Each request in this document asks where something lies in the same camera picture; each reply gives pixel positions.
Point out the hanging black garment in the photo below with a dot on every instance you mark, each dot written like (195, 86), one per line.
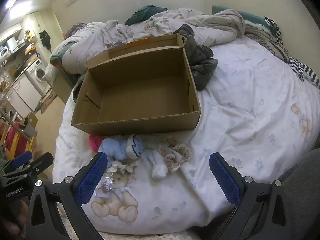
(45, 38)

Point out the beige waffle blanket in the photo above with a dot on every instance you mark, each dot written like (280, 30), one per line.
(220, 27)

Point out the person's left hand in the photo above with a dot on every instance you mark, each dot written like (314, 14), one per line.
(12, 220)

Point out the clear packet with hair clip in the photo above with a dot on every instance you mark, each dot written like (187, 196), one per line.
(106, 183)

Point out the white fluffy soft toy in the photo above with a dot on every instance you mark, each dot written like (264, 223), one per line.
(157, 166)

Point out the white floral quilt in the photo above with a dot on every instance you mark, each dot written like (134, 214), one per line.
(95, 42)

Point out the small brown carton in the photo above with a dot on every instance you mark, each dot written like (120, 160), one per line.
(31, 121)

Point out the pink cloth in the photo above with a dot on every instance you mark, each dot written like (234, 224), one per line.
(13, 136)

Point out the dark green garment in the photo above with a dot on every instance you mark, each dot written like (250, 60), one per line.
(142, 13)

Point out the beige floral scrunchie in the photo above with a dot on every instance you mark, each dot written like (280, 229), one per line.
(176, 155)

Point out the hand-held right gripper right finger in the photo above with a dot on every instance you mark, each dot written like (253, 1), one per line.
(225, 180)

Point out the pink plush toy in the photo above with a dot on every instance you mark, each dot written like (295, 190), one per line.
(96, 141)

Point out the light blue plush toy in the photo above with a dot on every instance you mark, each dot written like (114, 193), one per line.
(117, 148)

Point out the black white striped cloth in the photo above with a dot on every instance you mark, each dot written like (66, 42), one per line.
(303, 71)

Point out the teal pillow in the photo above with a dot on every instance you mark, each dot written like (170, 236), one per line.
(250, 16)

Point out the grey cloth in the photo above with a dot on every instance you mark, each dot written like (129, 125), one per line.
(306, 180)

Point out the olive green clothing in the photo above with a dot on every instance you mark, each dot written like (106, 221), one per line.
(205, 72)

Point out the brown cardboard box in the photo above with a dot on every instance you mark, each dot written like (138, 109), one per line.
(140, 97)

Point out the white washing machine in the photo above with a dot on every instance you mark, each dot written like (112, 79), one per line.
(37, 75)

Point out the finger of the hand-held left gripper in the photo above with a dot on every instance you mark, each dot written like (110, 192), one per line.
(42, 162)
(22, 158)

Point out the white cabinet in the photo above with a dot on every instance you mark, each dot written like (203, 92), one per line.
(22, 92)

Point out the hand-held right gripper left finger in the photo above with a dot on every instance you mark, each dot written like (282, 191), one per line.
(91, 177)

